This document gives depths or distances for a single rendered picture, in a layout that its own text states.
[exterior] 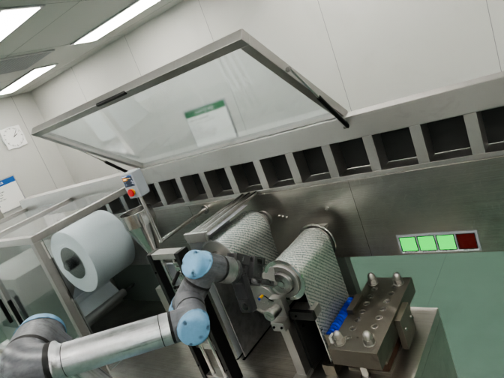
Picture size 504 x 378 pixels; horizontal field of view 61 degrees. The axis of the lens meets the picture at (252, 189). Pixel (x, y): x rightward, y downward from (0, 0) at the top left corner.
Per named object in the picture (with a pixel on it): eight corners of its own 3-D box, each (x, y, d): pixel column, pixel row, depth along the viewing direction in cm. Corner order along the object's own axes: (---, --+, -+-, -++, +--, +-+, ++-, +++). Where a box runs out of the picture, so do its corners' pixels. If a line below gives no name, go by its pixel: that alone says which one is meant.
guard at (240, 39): (26, 145, 170) (29, 128, 172) (140, 179, 211) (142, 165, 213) (245, 52, 100) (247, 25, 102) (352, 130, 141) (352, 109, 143)
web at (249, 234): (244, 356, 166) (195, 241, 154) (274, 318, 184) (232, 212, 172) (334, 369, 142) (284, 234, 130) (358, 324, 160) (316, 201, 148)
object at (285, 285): (290, 298, 136) (270, 289, 139) (293, 294, 137) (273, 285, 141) (292, 279, 132) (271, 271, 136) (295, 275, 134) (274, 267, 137)
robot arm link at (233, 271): (228, 282, 115) (206, 282, 120) (239, 284, 118) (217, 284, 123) (230, 254, 117) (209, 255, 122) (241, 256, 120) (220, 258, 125)
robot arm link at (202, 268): (174, 271, 113) (188, 242, 112) (203, 276, 121) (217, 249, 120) (190, 286, 108) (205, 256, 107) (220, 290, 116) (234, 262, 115)
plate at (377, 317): (333, 364, 135) (327, 348, 134) (373, 290, 165) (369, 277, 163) (382, 370, 125) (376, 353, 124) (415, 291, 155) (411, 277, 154)
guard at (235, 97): (40, 133, 171) (40, 131, 171) (142, 166, 208) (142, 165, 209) (240, 43, 107) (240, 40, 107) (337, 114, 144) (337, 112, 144)
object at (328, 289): (322, 340, 140) (304, 292, 135) (348, 297, 157) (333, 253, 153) (323, 340, 139) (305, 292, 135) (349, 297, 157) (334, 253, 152)
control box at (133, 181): (127, 201, 164) (115, 177, 162) (139, 193, 169) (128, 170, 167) (139, 198, 160) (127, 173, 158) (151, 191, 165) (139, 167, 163)
